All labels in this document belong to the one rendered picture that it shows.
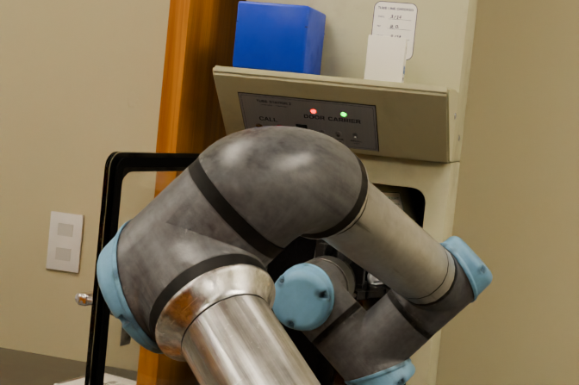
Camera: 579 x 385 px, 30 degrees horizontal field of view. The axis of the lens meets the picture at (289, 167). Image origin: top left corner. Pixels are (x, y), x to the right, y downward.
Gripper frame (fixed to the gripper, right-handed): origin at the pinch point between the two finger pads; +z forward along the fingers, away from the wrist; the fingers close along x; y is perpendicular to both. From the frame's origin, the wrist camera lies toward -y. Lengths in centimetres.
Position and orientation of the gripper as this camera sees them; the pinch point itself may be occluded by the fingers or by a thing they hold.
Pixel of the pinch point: (356, 279)
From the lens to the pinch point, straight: 162.8
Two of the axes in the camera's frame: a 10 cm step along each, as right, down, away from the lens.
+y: 1.0, -9.9, -0.6
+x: -9.6, -1.1, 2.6
